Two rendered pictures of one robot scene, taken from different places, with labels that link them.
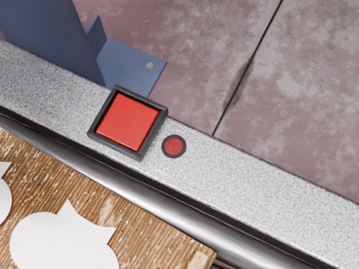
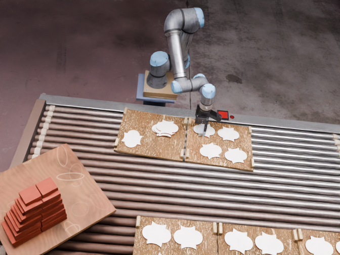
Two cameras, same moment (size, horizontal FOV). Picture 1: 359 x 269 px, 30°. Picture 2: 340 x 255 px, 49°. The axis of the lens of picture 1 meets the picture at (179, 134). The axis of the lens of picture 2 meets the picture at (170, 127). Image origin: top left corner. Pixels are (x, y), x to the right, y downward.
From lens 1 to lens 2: 197 cm
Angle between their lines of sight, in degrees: 30
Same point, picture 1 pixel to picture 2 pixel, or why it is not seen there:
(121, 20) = not seen: hidden behind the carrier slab
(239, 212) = (248, 123)
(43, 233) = (222, 131)
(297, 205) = (256, 119)
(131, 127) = (224, 115)
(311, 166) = not seen: hidden behind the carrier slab
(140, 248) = (238, 130)
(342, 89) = not seen: hidden behind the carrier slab
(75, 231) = (227, 130)
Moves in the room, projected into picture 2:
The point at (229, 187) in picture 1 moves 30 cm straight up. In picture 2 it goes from (244, 120) to (257, 86)
